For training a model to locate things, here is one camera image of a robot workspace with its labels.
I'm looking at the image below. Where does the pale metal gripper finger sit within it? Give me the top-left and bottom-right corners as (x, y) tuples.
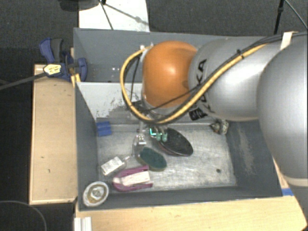
(139, 137), (147, 155)
(132, 134), (141, 158)

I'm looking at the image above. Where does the dark green oval sponge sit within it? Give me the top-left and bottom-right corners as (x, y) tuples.
(136, 146), (167, 171)

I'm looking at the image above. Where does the purple and white stapler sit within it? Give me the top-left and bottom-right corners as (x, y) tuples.
(112, 165), (154, 193)

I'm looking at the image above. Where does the black oval disc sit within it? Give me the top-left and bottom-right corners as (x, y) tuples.
(157, 128), (194, 157)

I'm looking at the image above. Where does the blue sponge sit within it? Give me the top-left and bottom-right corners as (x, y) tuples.
(96, 120), (112, 137)

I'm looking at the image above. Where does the white round cap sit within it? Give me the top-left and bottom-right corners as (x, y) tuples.
(82, 180), (110, 208)

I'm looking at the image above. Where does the grey metal bin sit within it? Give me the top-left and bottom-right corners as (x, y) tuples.
(73, 27), (283, 211)

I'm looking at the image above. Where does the pale wood board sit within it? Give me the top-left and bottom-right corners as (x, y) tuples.
(28, 64), (79, 205)

